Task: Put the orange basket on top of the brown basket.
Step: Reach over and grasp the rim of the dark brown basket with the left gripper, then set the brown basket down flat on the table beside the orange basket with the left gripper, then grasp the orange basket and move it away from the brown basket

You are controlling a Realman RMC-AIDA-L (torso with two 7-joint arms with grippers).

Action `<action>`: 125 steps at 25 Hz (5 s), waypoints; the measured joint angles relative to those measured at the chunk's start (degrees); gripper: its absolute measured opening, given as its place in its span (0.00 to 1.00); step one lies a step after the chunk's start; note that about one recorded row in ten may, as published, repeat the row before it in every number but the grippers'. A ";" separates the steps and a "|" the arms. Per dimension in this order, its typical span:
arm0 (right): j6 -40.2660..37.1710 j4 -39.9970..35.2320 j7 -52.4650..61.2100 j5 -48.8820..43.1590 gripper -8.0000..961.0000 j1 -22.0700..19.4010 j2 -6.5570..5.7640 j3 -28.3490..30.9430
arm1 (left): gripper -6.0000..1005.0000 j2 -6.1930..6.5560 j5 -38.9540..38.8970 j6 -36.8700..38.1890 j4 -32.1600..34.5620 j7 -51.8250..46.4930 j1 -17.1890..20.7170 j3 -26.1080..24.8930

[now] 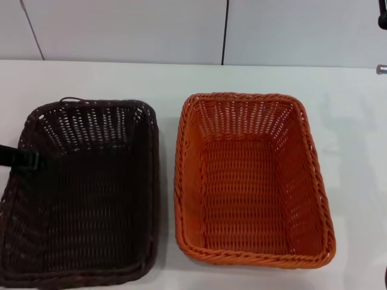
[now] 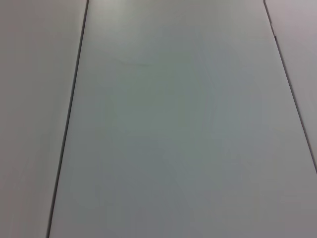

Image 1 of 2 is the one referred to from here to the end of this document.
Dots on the orange woven basket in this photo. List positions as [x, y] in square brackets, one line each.
[248, 187]

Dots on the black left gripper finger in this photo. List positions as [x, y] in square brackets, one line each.
[27, 161]

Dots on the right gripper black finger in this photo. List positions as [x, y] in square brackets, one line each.
[383, 15]

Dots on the dark brown woven basket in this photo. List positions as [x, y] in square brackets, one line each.
[90, 193]

